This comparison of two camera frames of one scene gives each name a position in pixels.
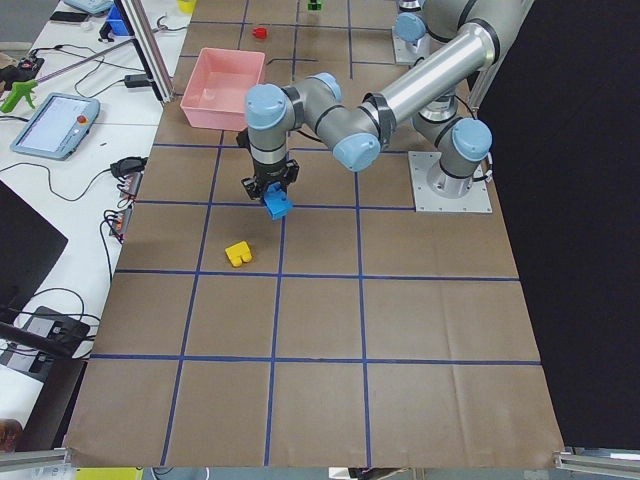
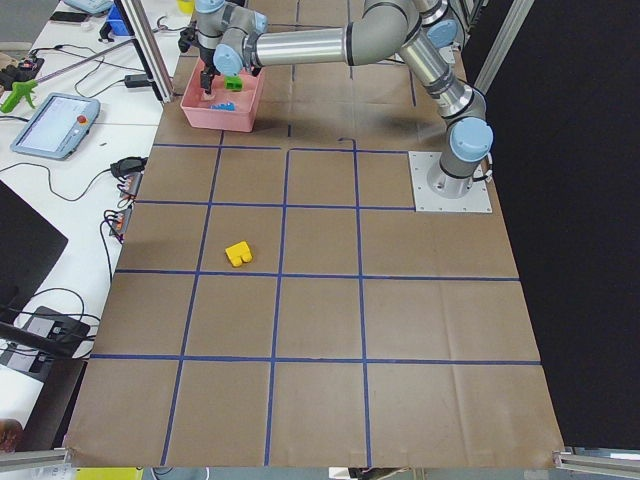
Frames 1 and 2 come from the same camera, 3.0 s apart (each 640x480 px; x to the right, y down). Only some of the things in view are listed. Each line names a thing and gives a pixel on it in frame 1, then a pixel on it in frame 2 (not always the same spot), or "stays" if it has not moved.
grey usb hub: x=131 y=183 stays
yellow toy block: x=238 y=252 stays
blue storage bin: x=116 y=22 stays
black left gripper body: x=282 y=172 to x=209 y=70
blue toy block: x=276 y=201 to x=228 y=106
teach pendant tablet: x=57 y=127 stays
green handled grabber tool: x=24 y=91 stays
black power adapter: x=137 y=81 stays
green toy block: x=315 y=6 to x=233 y=83
